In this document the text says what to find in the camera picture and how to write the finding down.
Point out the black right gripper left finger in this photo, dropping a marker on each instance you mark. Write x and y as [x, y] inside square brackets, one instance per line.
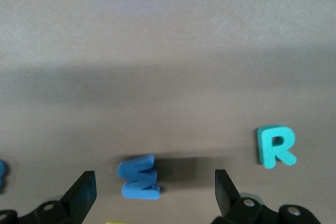
[78, 197]

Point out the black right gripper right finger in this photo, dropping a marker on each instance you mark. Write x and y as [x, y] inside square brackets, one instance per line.
[228, 203]

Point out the yellow lowercase letter h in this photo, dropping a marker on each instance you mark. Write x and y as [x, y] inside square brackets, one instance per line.
[113, 223]

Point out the blue uppercase letter M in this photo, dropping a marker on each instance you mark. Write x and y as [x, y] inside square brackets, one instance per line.
[139, 179]

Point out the blue lowercase letter m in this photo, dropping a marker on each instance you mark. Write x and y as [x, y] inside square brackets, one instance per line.
[1, 174]

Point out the teal uppercase letter R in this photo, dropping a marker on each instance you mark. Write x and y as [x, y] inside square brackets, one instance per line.
[267, 145]

